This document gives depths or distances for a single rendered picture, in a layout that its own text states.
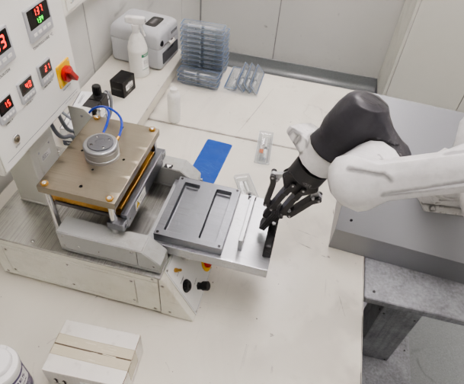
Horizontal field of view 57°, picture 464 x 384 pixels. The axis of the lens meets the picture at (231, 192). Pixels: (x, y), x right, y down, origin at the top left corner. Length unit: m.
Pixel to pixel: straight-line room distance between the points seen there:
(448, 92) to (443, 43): 0.35
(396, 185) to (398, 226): 0.62
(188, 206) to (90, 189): 0.26
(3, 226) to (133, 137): 0.39
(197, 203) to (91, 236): 0.26
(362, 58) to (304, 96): 1.61
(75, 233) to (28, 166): 0.21
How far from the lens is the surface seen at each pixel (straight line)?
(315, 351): 1.18
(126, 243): 1.01
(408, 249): 1.34
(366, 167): 0.70
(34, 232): 1.17
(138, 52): 1.86
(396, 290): 1.34
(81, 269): 1.14
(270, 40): 3.52
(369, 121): 0.78
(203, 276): 1.21
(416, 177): 0.69
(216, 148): 1.61
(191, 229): 1.03
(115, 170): 1.01
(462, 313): 1.39
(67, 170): 1.03
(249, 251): 1.03
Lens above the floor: 1.79
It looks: 46 degrees down
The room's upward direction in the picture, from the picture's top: 6 degrees clockwise
